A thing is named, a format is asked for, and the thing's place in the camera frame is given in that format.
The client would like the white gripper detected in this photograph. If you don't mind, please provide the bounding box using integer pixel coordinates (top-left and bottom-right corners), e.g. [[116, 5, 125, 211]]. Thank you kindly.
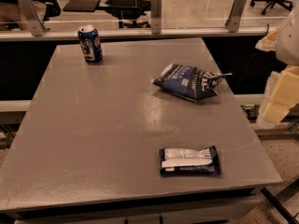
[[255, 7, 299, 129]]

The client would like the blue chip bag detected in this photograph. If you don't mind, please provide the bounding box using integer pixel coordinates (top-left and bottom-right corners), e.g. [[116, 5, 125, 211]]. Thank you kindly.
[[153, 63, 232, 102]]

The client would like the black office chair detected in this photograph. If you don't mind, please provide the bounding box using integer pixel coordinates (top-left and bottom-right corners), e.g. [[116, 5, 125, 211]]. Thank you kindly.
[[249, 0, 293, 16]]

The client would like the dark blue snack packet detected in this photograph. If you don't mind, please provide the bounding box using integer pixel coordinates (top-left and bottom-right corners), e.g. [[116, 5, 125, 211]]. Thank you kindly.
[[159, 146, 221, 175]]

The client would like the black desk with base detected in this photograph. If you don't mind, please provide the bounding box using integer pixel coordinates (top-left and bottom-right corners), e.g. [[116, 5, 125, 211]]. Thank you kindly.
[[63, 0, 152, 28]]

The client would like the blue pepsi soda can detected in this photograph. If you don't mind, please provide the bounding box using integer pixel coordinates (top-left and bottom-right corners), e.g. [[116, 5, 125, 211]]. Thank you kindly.
[[78, 25, 103, 63]]

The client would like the black cable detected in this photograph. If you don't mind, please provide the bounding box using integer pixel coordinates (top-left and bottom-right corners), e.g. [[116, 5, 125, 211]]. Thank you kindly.
[[234, 23, 271, 93]]

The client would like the middle metal bracket post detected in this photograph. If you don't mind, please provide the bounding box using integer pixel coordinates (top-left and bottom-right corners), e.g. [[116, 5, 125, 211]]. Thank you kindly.
[[150, 0, 162, 35]]

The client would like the glass barrier rail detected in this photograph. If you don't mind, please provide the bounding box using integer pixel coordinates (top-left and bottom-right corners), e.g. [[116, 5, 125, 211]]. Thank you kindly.
[[0, 25, 275, 42]]

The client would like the left metal bracket post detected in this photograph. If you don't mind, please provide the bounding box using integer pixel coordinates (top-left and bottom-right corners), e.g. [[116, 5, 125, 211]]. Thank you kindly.
[[18, 0, 46, 36]]

